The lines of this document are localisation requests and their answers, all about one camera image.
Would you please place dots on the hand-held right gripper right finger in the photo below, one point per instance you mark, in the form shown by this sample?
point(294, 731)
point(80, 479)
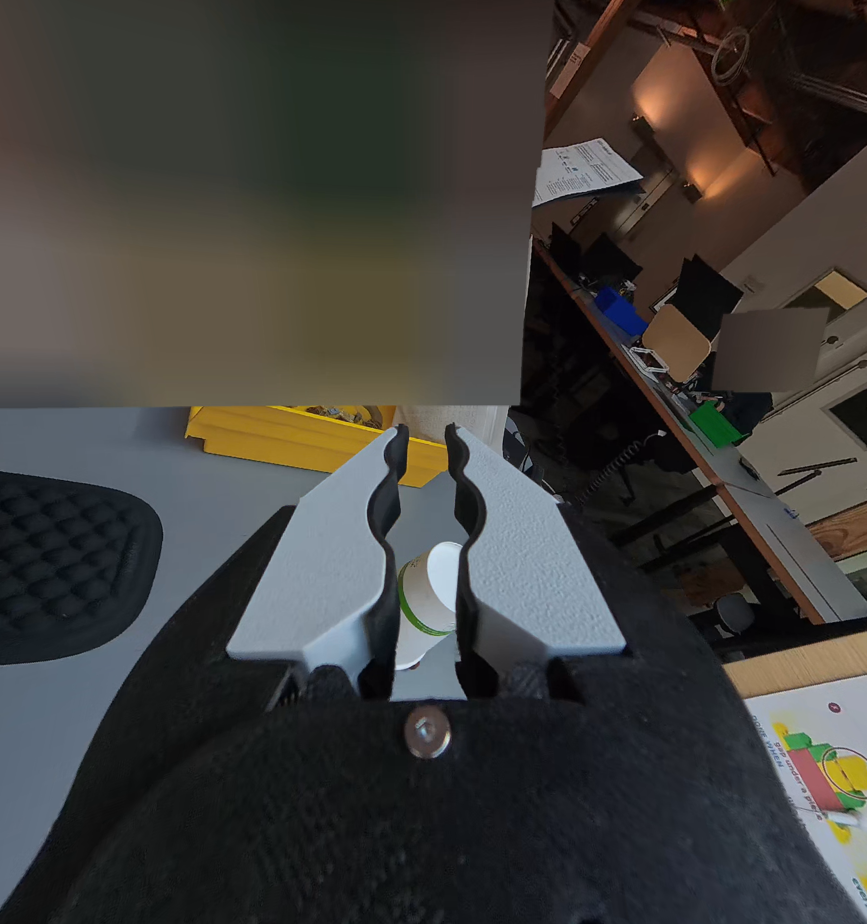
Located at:
point(542, 577)

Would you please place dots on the green plastic box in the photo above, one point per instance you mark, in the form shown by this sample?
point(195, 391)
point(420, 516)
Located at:
point(716, 424)

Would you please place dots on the long grey office desk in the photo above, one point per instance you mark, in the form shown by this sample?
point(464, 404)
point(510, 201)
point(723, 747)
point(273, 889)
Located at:
point(765, 509)

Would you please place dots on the black monitor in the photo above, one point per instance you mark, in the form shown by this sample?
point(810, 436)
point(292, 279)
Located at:
point(704, 296)

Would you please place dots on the white paper cup green stripe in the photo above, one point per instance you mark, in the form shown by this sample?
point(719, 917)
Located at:
point(426, 592)

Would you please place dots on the black quilted wrist rest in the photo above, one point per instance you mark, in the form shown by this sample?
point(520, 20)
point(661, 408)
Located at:
point(51, 563)

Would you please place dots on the yellow plastic bin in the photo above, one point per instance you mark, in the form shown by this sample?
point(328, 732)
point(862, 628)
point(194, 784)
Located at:
point(282, 437)

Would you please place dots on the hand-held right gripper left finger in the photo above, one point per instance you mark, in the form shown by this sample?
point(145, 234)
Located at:
point(318, 577)

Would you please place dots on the white printed paper sheet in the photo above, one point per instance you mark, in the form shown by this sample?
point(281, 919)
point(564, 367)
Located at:
point(585, 170)

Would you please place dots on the wooden board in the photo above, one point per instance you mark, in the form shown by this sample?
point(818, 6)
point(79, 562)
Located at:
point(856, 527)

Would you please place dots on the blue plastic bin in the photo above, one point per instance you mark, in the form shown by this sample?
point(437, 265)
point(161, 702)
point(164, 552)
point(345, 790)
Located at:
point(621, 312)

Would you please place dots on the colourful brick leaflet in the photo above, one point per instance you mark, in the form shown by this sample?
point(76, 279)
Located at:
point(837, 794)

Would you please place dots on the framed dark picture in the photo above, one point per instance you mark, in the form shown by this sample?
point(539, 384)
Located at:
point(866, 413)

